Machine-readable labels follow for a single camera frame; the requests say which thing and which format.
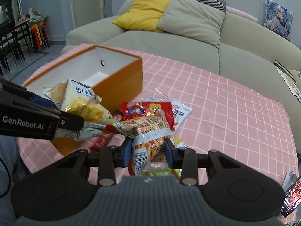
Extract white spicy strip packet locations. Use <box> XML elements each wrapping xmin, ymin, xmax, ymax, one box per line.
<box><xmin>144</xmin><ymin>88</ymin><xmax>193</xmax><ymax>133</ymax></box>

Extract yellow white candy bag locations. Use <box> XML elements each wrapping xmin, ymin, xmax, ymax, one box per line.
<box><xmin>170</xmin><ymin>136</ymin><xmax>189</xmax><ymax>148</ymax></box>

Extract beige sofa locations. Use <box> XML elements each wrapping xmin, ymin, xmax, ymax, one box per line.
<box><xmin>61</xmin><ymin>0</ymin><xmax>301</xmax><ymax>113</ymax></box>

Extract orange cardboard box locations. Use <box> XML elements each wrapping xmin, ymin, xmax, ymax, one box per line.
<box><xmin>21</xmin><ymin>44</ymin><xmax>144</xmax><ymax>156</ymax></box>

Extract dark red chocolate bar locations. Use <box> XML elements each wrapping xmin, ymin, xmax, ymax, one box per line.
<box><xmin>89</xmin><ymin>134</ymin><xmax>113</xmax><ymax>153</ymax></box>

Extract red noodle snack bag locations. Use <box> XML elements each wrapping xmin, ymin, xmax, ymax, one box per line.
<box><xmin>121</xmin><ymin>102</ymin><xmax>175</xmax><ymax>131</ymax></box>

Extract smartphone with lit screen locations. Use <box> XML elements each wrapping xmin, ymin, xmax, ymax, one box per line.
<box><xmin>281</xmin><ymin>176</ymin><xmax>300</xmax><ymax>217</ymax></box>

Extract black dining chair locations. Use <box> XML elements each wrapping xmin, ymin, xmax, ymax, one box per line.
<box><xmin>1</xmin><ymin>20</ymin><xmax>31</xmax><ymax>73</ymax></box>

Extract magazine on sofa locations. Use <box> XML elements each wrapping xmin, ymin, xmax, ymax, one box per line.
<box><xmin>274</xmin><ymin>60</ymin><xmax>300</xmax><ymax>102</ymax></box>

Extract green pea snack bag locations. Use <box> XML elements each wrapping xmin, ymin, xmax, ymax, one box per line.
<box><xmin>141</xmin><ymin>168</ymin><xmax>182</xmax><ymax>179</ymax></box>

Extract stacked colourful stools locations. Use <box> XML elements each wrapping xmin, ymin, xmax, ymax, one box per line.
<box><xmin>29</xmin><ymin>21</ymin><xmax>49</xmax><ymax>52</ymax></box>

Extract anime print pillow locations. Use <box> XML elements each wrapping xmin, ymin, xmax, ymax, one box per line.
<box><xmin>264</xmin><ymin>0</ymin><xmax>294</xmax><ymax>41</ymax></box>

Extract yellow cushion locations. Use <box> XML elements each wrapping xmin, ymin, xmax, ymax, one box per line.
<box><xmin>112</xmin><ymin>0</ymin><xmax>171</xmax><ymax>33</ymax></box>

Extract orange cracker stick bag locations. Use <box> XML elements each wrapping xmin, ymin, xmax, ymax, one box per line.
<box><xmin>113</xmin><ymin>110</ymin><xmax>172</xmax><ymax>176</ymax></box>

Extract beige cushion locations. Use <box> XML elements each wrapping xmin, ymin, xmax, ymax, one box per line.
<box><xmin>156</xmin><ymin>0</ymin><xmax>226</xmax><ymax>48</ymax></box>

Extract white door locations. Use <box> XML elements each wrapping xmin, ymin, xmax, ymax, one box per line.
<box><xmin>70</xmin><ymin>0</ymin><xmax>105</xmax><ymax>28</ymax></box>

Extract yellow potato chip bag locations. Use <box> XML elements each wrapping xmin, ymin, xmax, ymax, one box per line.
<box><xmin>42</xmin><ymin>78</ymin><xmax>113</xmax><ymax>142</ymax></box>

